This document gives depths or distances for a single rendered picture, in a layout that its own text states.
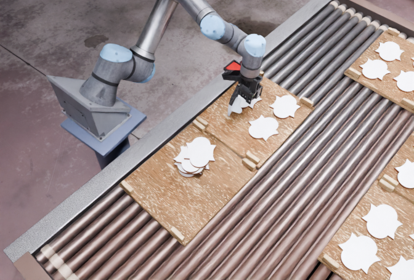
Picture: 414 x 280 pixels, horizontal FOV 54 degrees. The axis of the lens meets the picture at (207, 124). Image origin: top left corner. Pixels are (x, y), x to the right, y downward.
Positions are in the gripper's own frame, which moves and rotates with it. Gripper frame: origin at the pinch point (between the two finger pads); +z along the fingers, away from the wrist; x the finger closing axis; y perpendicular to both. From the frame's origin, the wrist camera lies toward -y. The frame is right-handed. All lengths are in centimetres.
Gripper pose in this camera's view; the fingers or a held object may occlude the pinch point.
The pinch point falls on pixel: (238, 105)
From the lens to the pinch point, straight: 170.6
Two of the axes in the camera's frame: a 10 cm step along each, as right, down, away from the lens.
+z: -0.7, 6.5, 7.6
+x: 6.7, -5.4, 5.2
